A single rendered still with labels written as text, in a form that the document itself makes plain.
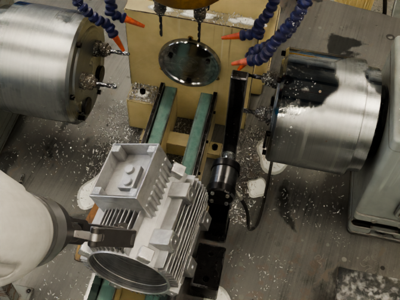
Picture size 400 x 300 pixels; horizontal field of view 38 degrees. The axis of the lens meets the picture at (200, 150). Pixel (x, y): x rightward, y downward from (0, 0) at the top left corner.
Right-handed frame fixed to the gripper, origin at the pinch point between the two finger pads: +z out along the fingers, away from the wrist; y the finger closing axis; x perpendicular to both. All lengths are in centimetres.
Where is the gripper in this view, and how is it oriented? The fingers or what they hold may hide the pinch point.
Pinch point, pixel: (80, 224)
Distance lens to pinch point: 92.0
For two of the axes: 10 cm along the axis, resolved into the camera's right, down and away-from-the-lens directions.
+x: -1.9, 9.8, -0.8
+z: 0.7, 0.9, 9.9
